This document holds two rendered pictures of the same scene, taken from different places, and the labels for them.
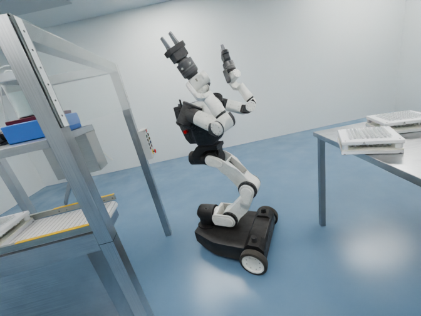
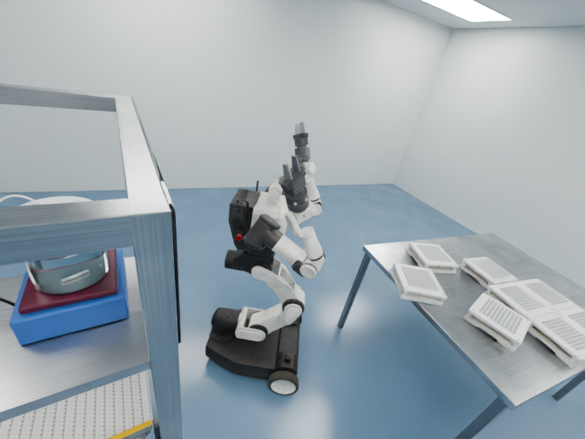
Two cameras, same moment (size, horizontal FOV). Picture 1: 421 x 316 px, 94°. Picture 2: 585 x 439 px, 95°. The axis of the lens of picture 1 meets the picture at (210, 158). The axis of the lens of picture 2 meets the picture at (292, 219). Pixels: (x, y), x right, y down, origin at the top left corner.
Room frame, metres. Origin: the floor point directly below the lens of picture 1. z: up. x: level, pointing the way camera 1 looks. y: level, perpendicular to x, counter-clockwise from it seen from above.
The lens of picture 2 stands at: (0.30, 0.51, 1.88)
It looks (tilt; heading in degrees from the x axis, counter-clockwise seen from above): 29 degrees down; 329
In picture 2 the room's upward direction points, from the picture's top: 12 degrees clockwise
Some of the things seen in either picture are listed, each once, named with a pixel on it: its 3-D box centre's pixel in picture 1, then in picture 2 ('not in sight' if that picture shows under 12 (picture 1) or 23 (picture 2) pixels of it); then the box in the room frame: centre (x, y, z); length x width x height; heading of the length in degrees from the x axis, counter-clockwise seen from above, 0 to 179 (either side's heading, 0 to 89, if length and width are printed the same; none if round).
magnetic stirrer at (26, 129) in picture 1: (46, 125); (78, 285); (0.94, 0.70, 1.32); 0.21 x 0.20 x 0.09; 4
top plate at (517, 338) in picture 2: not in sight; (499, 316); (0.63, -1.09, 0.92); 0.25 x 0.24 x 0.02; 14
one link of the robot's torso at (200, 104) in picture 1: (201, 120); (259, 221); (1.46, 0.01, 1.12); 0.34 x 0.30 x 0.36; 150
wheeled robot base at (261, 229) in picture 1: (232, 223); (255, 333); (1.42, -0.06, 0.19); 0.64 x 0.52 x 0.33; 60
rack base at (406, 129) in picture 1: (397, 125); (429, 260); (1.15, -1.19, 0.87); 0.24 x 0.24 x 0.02; 71
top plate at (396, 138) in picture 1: (366, 135); (418, 280); (0.98, -0.85, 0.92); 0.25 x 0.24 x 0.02; 150
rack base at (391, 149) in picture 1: (365, 143); (414, 286); (0.98, -0.85, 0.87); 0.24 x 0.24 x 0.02; 60
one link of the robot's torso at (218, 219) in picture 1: (227, 214); (252, 323); (1.44, -0.04, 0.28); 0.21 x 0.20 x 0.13; 60
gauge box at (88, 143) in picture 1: (76, 154); not in sight; (1.02, 0.68, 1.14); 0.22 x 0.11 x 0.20; 94
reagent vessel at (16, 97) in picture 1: (29, 93); (64, 241); (0.93, 0.70, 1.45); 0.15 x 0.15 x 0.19
